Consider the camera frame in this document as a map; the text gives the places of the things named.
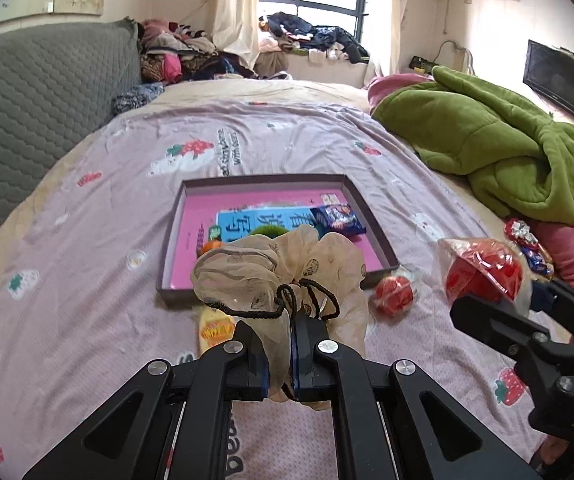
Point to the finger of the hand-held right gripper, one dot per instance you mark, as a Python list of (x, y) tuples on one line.
[(572, 295), (487, 320)]

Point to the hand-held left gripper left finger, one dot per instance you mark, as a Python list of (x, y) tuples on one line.
[(252, 360)]

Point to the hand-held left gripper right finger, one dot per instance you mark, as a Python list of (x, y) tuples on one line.
[(307, 355)]

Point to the yellow snack packet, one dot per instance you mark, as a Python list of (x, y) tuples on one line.
[(212, 330)]

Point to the grey shallow cardboard box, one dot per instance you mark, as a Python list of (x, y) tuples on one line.
[(177, 297)]

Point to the orange tangerine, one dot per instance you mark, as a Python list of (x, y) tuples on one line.
[(211, 247)]

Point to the blue cookie packet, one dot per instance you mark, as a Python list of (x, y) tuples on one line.
[(339, 217)]

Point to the blue candy packet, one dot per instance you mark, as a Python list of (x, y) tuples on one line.
[(537, 259)]

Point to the red and white candy packet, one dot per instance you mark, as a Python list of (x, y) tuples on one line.
[(519, 231)]

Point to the pink and blue book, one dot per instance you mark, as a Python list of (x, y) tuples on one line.
[(192, 220)]

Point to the green fleece blanket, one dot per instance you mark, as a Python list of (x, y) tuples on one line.
[(492, 145)]

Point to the black television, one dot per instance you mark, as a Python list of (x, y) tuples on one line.
[(559, 80)]

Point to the pink strawberry print bedsheet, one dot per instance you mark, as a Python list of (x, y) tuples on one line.
[(92, 210)]

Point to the pink fleece blanket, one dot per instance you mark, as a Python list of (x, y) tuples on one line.
[(392, 87)]

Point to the beige window bench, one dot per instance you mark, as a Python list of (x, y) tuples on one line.
[(317, 72)]

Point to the dark patterned cloth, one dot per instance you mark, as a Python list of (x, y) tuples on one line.
[(137, 98)]

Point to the pile of mixed clothes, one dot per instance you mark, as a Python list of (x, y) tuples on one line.
[(182, 55)]

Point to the pile of dark clothes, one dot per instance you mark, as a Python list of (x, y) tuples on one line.
[(312, 35)]

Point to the cream curtain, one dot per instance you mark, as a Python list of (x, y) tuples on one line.
[(237, 10), (392, 10)]

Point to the grey quilted headboard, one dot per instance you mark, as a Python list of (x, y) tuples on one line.
[(32, 110)]

